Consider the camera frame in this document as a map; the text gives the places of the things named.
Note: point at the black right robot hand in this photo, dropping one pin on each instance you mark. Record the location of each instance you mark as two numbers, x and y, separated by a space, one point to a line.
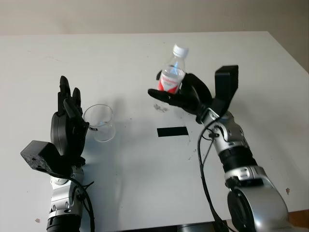
193 96

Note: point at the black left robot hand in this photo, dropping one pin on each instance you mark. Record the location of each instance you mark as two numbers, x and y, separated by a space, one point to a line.
65 135

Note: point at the clear plastic water bottle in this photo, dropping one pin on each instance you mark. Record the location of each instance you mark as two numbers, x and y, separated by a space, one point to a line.
170 77

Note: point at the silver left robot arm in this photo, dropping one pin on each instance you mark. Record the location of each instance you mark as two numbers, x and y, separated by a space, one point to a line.
60 198

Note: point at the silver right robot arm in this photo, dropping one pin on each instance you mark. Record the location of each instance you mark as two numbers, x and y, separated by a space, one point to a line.
256 193

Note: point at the clear glass cup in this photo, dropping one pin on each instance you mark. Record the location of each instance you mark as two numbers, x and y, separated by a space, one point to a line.
103 130

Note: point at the black tape strip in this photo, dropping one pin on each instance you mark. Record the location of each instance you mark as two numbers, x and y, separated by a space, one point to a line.
172 131

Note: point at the black robot torso edge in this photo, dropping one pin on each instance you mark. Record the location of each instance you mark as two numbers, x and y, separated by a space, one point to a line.
169 228

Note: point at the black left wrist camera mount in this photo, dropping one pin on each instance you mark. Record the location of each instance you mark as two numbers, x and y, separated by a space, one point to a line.
41 154

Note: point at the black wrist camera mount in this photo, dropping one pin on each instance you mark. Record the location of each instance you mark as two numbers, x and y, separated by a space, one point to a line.
41 154
225 82

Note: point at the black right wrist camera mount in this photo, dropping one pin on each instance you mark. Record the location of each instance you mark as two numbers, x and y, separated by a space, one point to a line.
225 82

